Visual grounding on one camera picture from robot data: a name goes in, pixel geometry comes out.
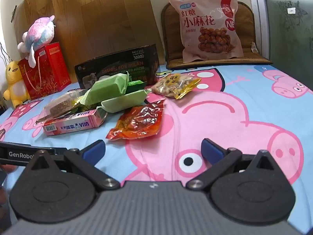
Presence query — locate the red snack packet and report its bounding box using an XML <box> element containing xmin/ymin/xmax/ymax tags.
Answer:
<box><xmin>106</xmin><ymin>99</ymin><xmax>166</xmax><ymax>141</ymax></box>

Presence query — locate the pig print bed sheet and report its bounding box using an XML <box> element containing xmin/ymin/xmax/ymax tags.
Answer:
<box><xmin>0</xmin><ymin>63</ymin><xmax>313</xmax><ymax>235</ymax></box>

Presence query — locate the person's left hand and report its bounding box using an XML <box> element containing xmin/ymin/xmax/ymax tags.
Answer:
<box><xmin>0</xmin><ymin>164</ymin><xmax>17</xmax><ymax>173</ymax></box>

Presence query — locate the red gift bag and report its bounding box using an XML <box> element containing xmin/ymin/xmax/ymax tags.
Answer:
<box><xmin>18</xmin><ymin>42</ymin><xmax>72</xmax><ymax>100</ymax></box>

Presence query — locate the wooden board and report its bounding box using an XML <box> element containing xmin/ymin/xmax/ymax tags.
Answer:
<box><xmin>12</xmin><ymin>0</ymin><xmax>165</xmax><ymax>65</ymax></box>

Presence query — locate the dark cardboard box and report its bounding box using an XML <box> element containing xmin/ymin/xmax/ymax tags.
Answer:
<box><xmin>74</xmin><ymin>44</ymin><xmax>158</xmax><ymax>90</ymax></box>

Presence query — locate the pink carton box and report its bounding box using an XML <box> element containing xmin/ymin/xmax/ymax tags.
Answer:
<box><xmin>43</xmin><ymin>109</ymin><xmax>108</xmax><ymax>137</ymax></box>

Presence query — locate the pale green wrapped pastry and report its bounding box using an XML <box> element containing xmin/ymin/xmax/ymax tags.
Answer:
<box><xmin>96</xmin><ymin>89</ymin><xmax>150</xmax><ymax>113</ymax></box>

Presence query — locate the yellow peanut snack packet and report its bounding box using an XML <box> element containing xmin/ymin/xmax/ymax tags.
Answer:
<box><xmin>148</xmin><ymin>73</ymin><xmax>201</xmax><ymax>100</ymax></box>

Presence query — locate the wooden chair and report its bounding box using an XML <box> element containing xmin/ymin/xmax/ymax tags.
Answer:
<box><xmin>161</xmin><ymin>1</ymin><xmax>273</xmax><ymax>70</ymax></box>

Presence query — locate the large pink snack bag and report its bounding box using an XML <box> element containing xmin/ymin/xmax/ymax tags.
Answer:
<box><xmin>168</xmin><ymin>0</ymin><xmax>245</xmax><ymax>64</ymax></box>

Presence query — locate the pastel plush toy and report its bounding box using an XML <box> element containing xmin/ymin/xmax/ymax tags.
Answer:
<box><xmin>18</xmin><ymin>15</ymin><xmax>56</xmax><ymax>68</ymax></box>

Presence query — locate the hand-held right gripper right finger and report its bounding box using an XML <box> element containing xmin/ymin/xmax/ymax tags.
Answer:
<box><xmin>186</xmin><ymin>138</ymin><xmax>282</xmax><ymax>192</ymax></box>

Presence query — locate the shiny green snack packet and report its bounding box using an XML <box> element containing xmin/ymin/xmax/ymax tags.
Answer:
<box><xmin>127</xmin><ymin>80</ymin><xmax>148</xmax><ymax>94</ymax></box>

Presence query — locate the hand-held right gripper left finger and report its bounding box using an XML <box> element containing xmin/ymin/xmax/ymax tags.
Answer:
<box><xmin>24</xmin><ymin>139</ymin><xmax>121</xmax><ymax>194</ymax></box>

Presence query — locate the clear wrapped brown cake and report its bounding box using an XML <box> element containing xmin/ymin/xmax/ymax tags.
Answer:
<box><xmin>36</xmin><ymin>89</ymin><xmax>91</xmax><ymax>124</ymax></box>

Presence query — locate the frosted glass door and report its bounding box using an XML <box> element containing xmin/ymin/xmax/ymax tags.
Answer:
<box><xmin>246</xmin><ymin>0</ymin><xmax>313</xmax><ymax>91</ymax></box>

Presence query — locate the yellow plush duck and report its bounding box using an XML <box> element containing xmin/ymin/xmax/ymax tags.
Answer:
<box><xmin>3</xmin><ymin>60</ymin><xmax>31</xmax><ymax>109</ymax></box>

